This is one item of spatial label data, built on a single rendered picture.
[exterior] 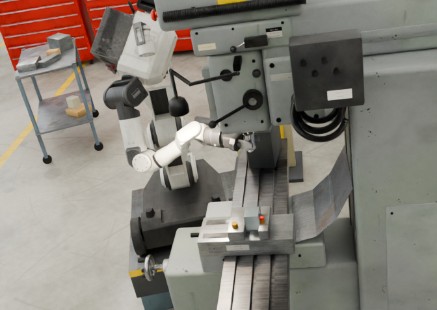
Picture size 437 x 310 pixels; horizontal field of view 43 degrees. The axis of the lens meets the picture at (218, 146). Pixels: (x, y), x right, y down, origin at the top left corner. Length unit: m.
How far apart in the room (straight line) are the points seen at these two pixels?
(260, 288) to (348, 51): 0.84
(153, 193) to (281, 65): 1.53
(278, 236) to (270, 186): 0.44
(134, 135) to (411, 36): 1.12
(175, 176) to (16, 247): 1.61
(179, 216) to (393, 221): 1.24
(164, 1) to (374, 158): 0.86
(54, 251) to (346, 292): 2.25
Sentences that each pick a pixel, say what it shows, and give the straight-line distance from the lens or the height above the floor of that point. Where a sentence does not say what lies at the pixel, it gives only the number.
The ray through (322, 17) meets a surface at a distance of 1.85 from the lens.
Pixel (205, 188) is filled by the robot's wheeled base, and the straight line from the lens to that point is 3.14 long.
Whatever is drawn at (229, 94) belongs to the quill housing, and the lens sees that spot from 1.96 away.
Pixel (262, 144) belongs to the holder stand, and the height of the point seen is 1.05.
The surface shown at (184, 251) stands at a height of 0.73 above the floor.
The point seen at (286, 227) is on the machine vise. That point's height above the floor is 1.00.
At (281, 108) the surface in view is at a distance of 1.95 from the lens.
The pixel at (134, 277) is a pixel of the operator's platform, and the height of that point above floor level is 0.35.
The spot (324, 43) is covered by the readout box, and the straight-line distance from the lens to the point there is 1.60.
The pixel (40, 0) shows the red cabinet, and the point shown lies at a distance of 7.25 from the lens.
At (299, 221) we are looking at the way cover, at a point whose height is 0.86.
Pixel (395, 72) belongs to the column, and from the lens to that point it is 1.81.
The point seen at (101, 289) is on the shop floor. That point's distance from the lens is 3.57.
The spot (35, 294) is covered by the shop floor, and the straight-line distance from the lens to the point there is 3.75.
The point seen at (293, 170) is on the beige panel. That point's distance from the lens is 4.19.
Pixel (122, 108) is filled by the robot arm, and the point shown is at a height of 1.38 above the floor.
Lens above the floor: 2.26
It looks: 29 degrees down
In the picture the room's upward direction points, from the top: 11 degrees counter-clockwise
